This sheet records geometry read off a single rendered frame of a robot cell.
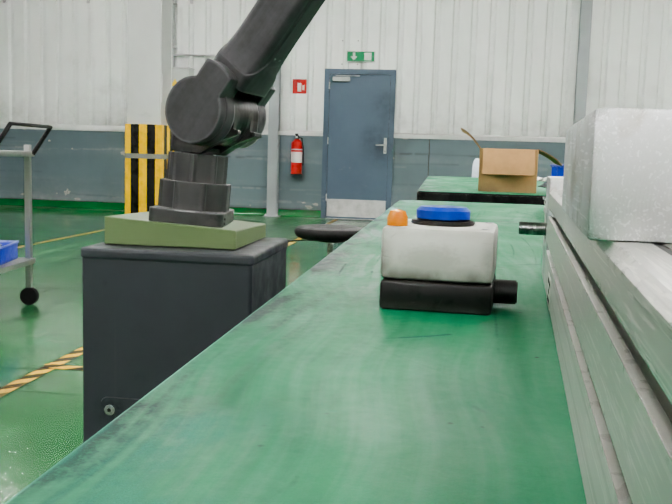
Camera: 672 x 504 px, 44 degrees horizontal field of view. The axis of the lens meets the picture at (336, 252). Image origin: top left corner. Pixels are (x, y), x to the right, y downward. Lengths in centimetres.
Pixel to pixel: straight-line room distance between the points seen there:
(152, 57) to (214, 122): 617
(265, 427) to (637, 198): 17
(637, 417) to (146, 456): 19
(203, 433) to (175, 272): 61
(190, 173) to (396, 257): 44
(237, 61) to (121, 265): 26
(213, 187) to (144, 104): 613
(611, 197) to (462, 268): 33
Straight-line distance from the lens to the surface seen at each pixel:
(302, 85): 1199
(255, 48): 96
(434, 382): 41
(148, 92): 710
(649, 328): 17
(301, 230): 388
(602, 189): 26
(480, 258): 59
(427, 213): 61
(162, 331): 95
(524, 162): 294
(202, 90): 96
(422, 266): 59
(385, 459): 31
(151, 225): 97
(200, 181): 99
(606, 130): 26
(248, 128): 100
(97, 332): 98
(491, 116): 1179
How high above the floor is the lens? 89
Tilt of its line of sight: 7 degrees down
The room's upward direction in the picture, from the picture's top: 2 degrees clockwise
